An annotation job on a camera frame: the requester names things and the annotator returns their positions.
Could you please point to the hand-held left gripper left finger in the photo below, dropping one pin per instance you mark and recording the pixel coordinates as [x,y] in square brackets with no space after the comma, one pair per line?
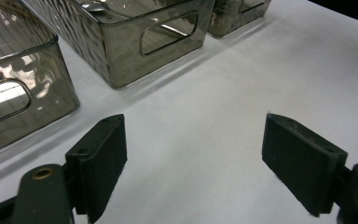
[99,168]

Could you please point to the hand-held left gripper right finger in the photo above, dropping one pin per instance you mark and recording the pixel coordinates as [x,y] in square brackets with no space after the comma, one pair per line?
[301,165]

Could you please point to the smoky clear plastic bin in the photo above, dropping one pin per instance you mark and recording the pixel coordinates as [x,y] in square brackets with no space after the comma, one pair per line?
[227,25]
[121,62]
[52,93]

